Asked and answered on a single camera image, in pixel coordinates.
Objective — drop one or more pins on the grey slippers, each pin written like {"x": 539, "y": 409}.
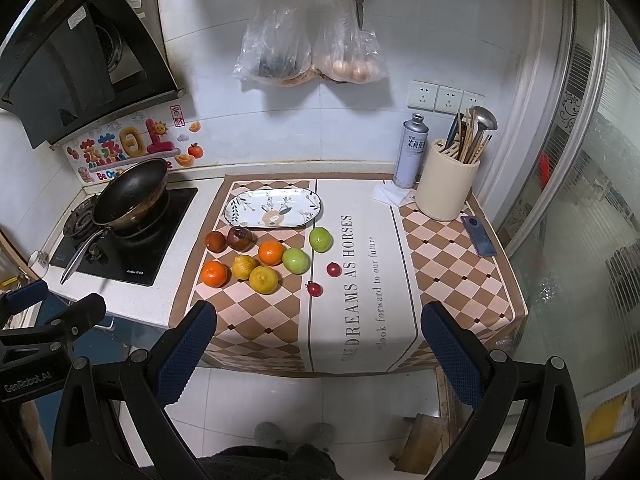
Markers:
{"x": 320, "y": 436}

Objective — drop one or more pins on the black range hood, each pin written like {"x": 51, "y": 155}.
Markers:
{"x": 67, "y": 65}

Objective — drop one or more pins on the cream utensil holder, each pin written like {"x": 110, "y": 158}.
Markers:
{"x": 444, "y": 184}

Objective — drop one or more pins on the grey gas canister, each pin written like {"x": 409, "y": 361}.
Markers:
{"x": 413, "y": 144}

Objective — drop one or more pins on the dark purple red fruit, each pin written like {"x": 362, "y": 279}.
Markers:
{"x": 240, "y": 238}

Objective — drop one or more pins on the dark red brown fruit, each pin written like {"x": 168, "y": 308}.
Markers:
{"x": 215, "y": 242}

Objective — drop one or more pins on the wooden stool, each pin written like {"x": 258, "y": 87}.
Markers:
{"x": 424, "y": 439}

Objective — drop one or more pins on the wooden chopsticks bundle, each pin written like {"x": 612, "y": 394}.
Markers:
{"x": 467, "y": 138}

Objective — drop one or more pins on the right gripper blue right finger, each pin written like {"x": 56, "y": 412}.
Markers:
{"x": 459, "y": 353}

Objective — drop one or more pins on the metal ladle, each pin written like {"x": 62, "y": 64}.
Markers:
{"x": 484, "y": 120}

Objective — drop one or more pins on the plastic bag with eggs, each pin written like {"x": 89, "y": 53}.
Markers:
{"x": 344, "y": 52}

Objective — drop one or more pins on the green apple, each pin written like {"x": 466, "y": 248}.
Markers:
{"x": 320, "y": 239}
{"x": 296, "y": 261}

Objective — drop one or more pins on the oval floral ceramic plate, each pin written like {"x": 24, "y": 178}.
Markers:
{"x": 286, "y": 208}

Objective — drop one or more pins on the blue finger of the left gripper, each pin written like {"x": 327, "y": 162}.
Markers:
{"x": 70, "y": 323}
{"x": 18, "y": 300}

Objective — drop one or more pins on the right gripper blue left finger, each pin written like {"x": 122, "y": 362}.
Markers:
{"x": 179, "y": 350}

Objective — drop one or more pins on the orange mandarin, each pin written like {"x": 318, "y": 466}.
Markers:
{"x": 214, "y": 274}
{"x": 270, "y": 252}

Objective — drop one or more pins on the plastic bag with dark contents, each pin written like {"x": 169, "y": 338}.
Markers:
{"x": 275, "y": 47}

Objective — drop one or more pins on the black frying pan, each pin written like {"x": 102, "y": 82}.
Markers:
{"x": 123, "y": 204}

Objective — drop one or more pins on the red cherry tomato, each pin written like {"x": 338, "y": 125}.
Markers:
{"x": 314, "y": 289}
{"x": 333, "y": 269}

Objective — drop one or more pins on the checkered brown table mat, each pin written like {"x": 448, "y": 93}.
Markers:
{"x": 394, "y": 261}

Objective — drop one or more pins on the white wall socket strip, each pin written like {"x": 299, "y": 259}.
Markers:
{"x": 441, "y": 99}

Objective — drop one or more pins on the white folded tissue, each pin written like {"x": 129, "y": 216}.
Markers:
{"x": 389, "y": 194}

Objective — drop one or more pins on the colourful wall sticker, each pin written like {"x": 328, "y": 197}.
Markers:
{"x": 107, "y": 151}

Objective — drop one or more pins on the yellow lemon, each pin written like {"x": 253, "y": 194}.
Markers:
{"x": 242, "y": 266}
{"x": 264, "y": 280}

